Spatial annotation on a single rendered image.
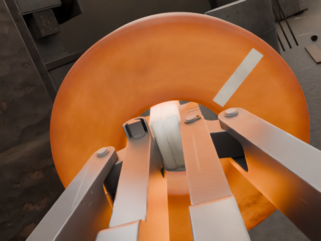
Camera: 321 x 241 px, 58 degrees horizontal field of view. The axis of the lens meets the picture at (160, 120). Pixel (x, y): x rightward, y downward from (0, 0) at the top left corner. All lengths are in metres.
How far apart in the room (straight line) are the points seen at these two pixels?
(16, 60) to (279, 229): 1.23
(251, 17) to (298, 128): 2.43
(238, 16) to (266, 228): 1.71
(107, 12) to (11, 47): 6.64
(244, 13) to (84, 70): 2.44
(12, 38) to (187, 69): 0.37
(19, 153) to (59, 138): 0.27
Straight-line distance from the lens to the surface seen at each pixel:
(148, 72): 0.15
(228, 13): 2.58
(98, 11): 7.03
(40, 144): 0.45
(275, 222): 1.46
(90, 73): 0.16
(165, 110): 0.15
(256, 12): 2.62
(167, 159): 0.15
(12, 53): 0.49
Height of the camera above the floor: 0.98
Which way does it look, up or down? 19 degrees down
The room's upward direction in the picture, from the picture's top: 19 degrees counter-clockwise
